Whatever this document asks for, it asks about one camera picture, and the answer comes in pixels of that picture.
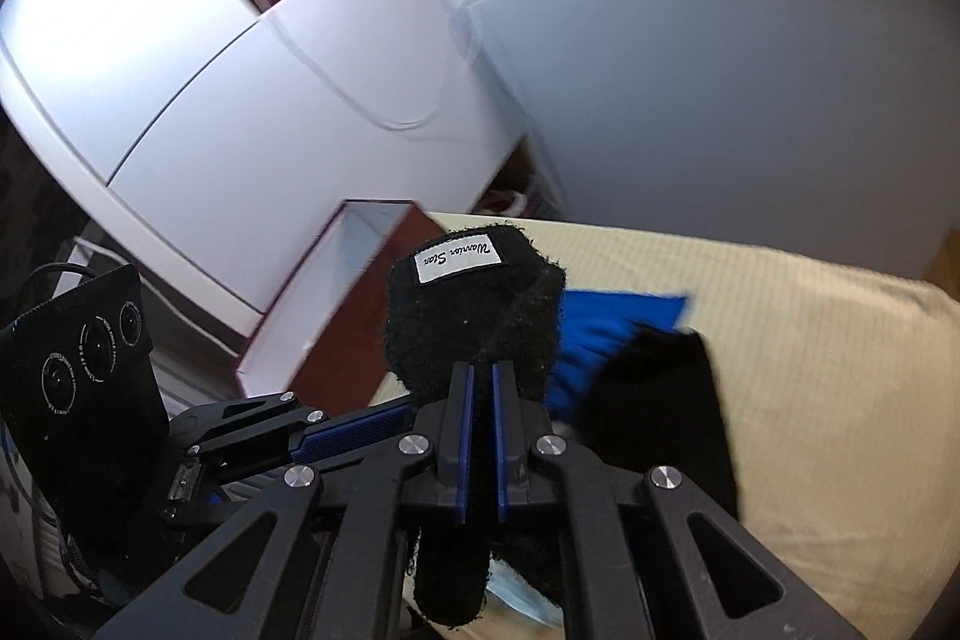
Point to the black fuzzy sock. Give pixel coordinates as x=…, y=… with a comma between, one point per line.
x=465, y=325

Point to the black cloth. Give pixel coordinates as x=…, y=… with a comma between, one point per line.
x=660, y=400

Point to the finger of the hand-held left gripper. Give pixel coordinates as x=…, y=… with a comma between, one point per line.
x=352, y=434

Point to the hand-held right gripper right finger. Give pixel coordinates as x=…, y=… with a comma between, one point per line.
x=501, y=452

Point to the blue towel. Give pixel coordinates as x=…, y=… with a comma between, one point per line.
x=600, y=332

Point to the dark red cardboard box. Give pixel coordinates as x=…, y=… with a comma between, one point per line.
x=337, y=370

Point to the light blue face mask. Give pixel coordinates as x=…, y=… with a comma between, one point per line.
x=517, y=599

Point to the red round container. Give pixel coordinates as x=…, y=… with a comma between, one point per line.
x=504, y=203

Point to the white cabinet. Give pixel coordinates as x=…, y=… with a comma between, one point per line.
x=225, y=123

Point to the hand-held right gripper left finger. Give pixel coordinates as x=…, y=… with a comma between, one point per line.
x=459, y=452

